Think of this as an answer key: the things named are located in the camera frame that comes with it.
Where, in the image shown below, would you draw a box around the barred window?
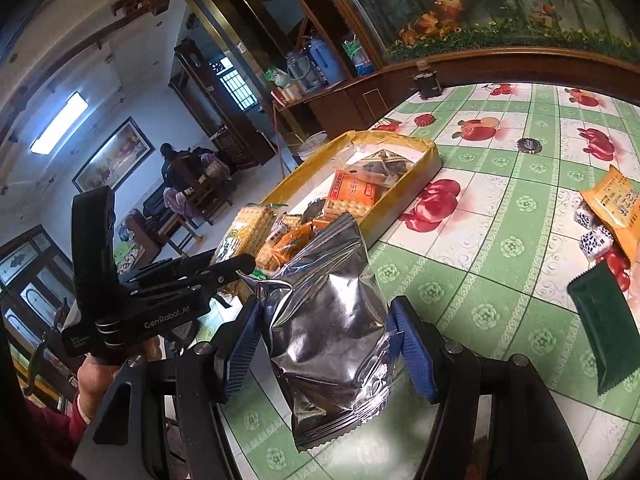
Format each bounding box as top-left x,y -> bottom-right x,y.
217,57 -> 261,113

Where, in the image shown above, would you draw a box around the ceiling lamp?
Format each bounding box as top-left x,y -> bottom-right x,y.
30,91 -> 90,156

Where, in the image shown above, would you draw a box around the blue green plastic bag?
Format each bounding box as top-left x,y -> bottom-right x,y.
342,35 -> 376,77

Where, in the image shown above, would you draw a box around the green edged cracker packet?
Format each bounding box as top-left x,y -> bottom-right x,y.
212,203 -> 276,266

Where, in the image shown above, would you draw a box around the wooden glass door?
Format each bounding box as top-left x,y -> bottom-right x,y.
0,225 -> 76,361

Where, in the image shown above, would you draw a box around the black jar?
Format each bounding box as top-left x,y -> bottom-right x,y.
414,62 -> 441,100

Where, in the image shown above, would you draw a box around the clear cracker packet brown stripe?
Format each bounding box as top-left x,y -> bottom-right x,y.
256,246 -> 288,281

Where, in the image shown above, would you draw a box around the white bucket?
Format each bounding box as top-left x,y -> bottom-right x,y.
297,131 -> 328,158

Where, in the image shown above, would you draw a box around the small red white boxes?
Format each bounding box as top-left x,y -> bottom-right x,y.
272,85 -> 303,106

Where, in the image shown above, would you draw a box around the yellow biscuit packet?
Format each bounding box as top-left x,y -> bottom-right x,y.
580,165 -> 640,256

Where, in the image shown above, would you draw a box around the clear packet white label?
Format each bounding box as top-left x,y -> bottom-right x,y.
345,142 -> 426,186

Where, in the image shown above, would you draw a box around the orange snack packet round logo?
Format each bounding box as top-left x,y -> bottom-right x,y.
272,220 -> 331,268

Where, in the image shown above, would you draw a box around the blue thermos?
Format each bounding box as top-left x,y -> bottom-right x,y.
306,37 -> 346,86

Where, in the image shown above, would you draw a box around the wooden display cabinet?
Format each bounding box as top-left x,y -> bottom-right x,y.
180,0 -> 640,171

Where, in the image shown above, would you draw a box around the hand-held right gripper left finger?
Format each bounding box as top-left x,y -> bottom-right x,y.
75,302 -> 263,480

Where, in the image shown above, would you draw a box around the orange cracker packet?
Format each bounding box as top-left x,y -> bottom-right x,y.
322,199 -> 358,223

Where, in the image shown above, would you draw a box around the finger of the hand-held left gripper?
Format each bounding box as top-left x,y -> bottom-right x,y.
125,254 -> 257,306
119,255 -> 211,285

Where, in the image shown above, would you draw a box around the person's left forearm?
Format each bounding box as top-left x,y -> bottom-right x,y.
0,390 -> 93,480

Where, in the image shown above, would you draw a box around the orange packet red label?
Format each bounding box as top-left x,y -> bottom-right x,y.
327,169 -> 377,207

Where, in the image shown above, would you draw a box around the black white dotted candy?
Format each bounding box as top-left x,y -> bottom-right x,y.
580,227 -> 615,261
574,204 -> 598,231

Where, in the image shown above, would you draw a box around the fruit print tablecloth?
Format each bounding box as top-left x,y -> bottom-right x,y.
190,82 -> 640,480

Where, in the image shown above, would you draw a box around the person's left hand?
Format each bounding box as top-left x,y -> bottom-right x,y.
75,359 -> 122,422

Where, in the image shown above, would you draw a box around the artificial flower display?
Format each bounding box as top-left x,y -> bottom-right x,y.
325,0 -> 640,66

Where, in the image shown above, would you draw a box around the dark green packet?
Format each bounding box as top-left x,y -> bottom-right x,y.
567,260 -> 640,396

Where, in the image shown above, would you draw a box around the large silver foil bag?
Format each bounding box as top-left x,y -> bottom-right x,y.
237,217 -> 396,453

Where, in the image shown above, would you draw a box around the woven basket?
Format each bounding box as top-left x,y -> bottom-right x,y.
215,125 -> 251,166

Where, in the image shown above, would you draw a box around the framed wall picture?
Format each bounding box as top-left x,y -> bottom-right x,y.
71,116 -> 155,193

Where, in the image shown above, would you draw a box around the small silver foil packet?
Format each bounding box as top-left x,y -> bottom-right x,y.
300,199 -> 328,221

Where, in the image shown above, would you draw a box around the white foam box yellow tape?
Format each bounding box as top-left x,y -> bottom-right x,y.
210,130 -> 443,306

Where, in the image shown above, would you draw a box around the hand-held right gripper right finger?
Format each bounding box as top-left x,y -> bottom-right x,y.
390,297 -> 588,480

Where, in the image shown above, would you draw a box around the wooden chair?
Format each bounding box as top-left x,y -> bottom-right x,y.
170,157 -> 236,226

